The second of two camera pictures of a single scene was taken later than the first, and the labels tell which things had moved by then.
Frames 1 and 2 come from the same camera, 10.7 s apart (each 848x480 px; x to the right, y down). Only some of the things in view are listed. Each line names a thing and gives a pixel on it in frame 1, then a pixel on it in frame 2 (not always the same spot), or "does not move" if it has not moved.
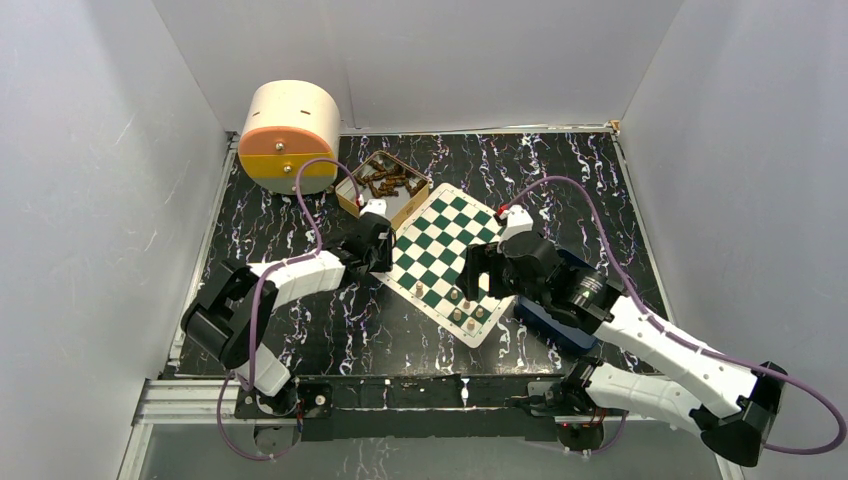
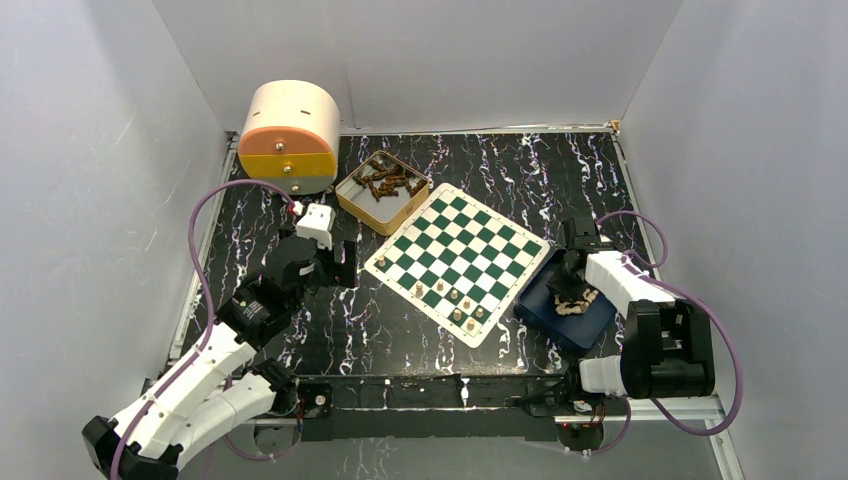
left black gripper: [384, 263] → [342, 274]
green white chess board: [431, 246] does not move
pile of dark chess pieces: [383, 182] does not move
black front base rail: [356, 407] does not move
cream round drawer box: [286, 124] does not move
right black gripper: [479, 259] → [570, 292]
